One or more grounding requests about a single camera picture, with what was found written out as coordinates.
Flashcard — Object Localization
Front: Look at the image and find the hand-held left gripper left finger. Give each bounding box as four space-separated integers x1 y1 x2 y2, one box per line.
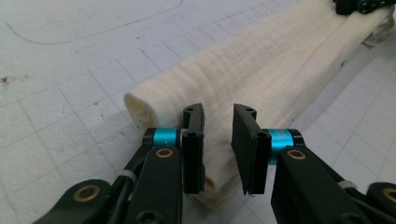
143 103 206 195

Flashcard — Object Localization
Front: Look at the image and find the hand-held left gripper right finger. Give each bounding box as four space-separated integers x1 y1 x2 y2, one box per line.
231 103 304 196

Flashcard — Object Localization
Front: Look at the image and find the cream egg-print cloth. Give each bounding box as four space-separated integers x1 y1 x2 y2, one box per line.
122 0 396 210

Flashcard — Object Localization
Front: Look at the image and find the white grid foam mat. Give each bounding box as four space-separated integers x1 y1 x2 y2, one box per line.
0 0 396 224

